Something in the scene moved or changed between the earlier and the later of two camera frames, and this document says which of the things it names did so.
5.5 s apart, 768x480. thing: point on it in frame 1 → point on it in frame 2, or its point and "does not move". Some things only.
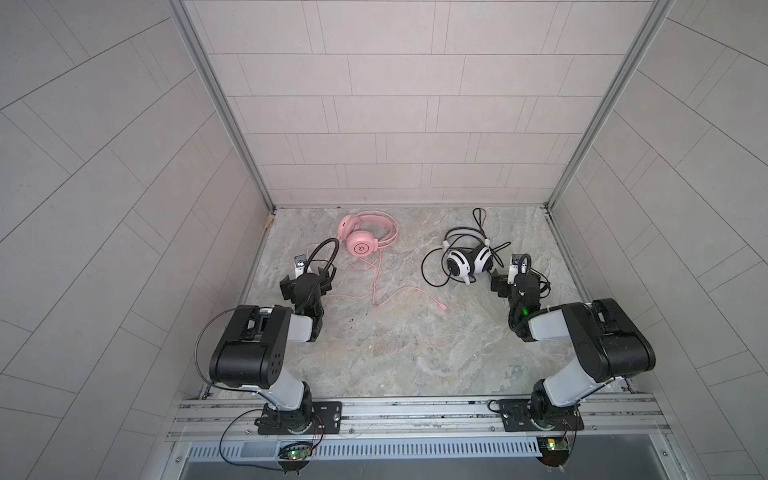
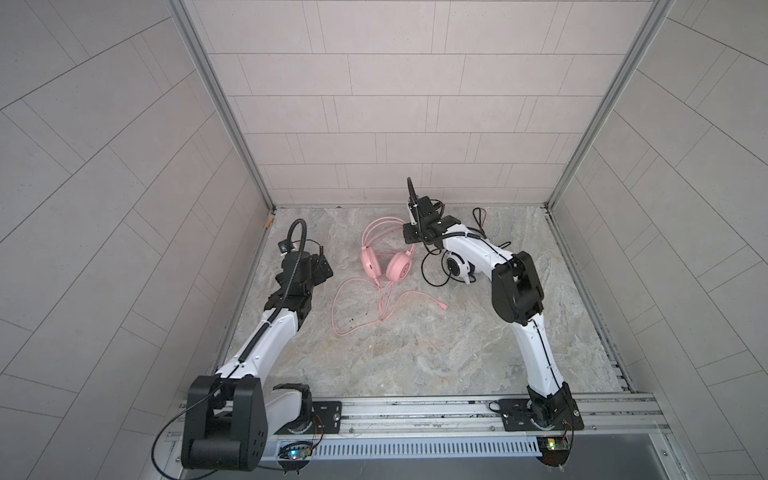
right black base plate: x=514 y=415 does not move
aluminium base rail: x=214 y=419 does not move
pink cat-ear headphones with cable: x=364 y=232 → x=398 y=269
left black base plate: x=326 y=419 does not move
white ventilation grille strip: x=521 y=448 does not move
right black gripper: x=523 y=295 → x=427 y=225
